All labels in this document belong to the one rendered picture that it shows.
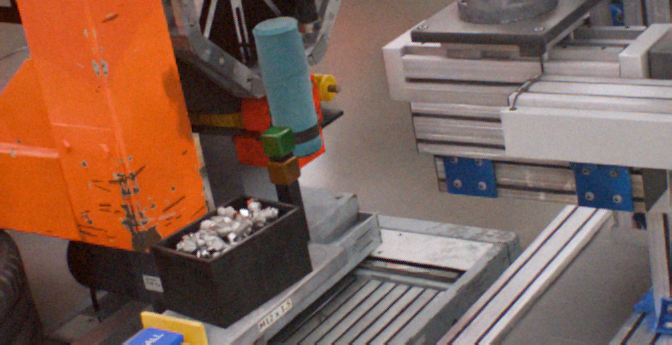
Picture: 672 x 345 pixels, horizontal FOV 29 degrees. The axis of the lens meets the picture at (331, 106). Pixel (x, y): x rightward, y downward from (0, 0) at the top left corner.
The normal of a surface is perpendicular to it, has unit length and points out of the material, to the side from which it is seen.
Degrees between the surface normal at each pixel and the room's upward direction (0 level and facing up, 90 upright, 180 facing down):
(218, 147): 90
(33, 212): 90
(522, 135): 90
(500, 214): 0
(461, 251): 0
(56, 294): 0
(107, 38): 90
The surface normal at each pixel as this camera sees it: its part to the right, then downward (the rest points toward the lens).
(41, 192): -0.56, 0.37
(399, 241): -0.18, -0.93
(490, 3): -0.48, 0.08
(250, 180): 0.81, 0.06
